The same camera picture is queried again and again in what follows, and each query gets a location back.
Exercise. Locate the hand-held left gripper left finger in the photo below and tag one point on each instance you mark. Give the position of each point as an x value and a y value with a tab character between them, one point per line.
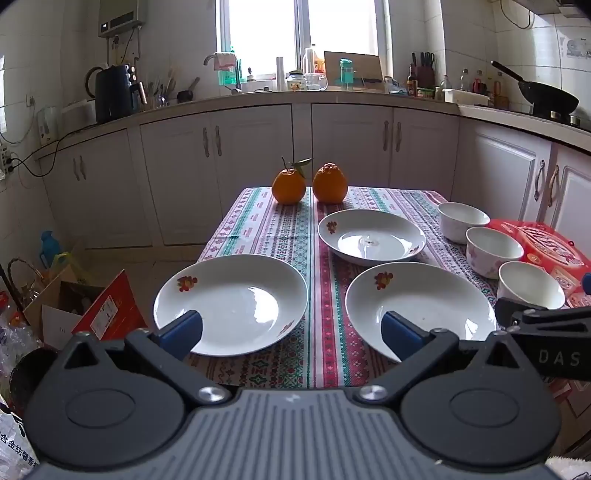
182	333

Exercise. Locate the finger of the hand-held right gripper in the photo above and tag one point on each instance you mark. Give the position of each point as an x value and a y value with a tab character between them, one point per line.
517	313
587	282

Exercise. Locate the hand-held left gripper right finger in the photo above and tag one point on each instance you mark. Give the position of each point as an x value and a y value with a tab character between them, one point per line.
401	334

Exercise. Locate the plain white bowl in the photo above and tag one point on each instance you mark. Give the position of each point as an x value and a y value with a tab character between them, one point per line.
455	228
517	288

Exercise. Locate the white plate with fruit print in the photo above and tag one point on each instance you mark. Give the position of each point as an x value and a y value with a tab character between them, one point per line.
438	300
369	230
240	295

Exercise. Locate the red round gift box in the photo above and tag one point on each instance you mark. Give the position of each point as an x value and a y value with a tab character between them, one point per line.
549	244

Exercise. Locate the white bowl with pink flowers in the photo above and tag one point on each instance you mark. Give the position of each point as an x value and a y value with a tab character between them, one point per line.
480	261

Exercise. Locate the patterned tablecloth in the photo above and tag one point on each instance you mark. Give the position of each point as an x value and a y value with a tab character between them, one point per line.
323	300

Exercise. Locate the open cardboard box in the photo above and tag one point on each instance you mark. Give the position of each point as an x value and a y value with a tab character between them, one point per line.
57	318

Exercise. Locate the yellow plastic bag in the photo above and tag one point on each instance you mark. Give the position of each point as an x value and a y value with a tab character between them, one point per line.
69	267

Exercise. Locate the dark bucket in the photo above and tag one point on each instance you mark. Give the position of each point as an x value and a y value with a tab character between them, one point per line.
32	378

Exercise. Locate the blue thermos jug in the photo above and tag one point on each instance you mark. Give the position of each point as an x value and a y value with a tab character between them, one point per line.
50	249

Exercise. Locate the wicker basket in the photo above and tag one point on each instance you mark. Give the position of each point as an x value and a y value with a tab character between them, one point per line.
25	286

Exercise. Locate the clear plastic bag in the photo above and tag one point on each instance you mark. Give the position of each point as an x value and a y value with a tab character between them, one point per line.
16	341

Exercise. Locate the gas stove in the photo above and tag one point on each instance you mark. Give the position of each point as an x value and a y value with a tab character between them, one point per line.
561	117

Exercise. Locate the orange with stem and leaf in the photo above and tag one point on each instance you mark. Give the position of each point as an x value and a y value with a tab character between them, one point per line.
288	187

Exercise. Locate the black wok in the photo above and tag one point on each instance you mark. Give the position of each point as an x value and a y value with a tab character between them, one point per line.
549	97

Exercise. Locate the white kitchen cabinet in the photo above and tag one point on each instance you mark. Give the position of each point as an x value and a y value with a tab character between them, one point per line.
258	152

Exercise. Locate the white printed sack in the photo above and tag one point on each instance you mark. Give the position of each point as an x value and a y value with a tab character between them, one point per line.
14	447

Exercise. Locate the white rectangular tray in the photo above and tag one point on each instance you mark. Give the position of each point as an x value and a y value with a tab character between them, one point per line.
466	97

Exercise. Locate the clear glass bottle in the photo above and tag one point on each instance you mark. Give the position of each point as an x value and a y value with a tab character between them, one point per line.
465	81

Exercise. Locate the small black pan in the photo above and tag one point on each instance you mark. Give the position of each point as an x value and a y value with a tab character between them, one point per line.
185	96

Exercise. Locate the utensil holder with chopsticks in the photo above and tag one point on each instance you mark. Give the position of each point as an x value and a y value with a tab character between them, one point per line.
159	97

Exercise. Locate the white power strip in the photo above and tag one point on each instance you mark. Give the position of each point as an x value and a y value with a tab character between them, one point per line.
5	161

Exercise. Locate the dark blue kitchen appliance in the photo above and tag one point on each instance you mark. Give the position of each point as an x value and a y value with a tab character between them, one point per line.
115	94

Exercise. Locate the white electric kettle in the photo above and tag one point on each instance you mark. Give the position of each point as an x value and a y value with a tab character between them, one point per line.
48	124

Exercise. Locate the dark sauce bottle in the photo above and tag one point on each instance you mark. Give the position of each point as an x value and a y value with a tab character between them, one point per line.
412	83

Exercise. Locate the knife block with knives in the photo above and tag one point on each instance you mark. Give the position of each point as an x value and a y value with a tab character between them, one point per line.
425	76

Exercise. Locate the metal sink faucet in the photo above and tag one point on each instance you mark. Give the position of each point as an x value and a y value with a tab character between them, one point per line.
236	78

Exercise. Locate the green bottle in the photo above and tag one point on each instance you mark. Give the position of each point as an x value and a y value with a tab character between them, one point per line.
231	76

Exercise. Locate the teal water bottle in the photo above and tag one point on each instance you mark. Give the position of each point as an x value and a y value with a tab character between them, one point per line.
346	74

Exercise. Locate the glass pitcher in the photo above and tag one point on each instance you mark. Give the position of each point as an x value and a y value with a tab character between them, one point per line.
315	82

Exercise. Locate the cardboard sheet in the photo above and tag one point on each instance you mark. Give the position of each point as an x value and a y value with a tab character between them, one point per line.
364	67

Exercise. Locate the glass teapot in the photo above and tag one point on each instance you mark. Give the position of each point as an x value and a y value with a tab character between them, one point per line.
295	82

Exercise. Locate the pink cloth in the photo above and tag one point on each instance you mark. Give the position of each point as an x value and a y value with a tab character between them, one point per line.
225	61

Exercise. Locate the white upright roll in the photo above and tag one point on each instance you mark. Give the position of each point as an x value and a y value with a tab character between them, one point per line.
280	74

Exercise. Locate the range hood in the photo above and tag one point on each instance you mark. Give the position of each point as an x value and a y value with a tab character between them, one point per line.
554	5

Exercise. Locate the clear oil bottle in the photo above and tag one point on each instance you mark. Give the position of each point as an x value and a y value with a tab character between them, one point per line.
311	57

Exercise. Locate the kitchen window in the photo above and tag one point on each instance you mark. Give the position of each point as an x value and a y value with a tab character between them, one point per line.
263	27

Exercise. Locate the wall water heater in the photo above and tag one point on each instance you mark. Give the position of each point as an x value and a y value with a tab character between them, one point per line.
121	16

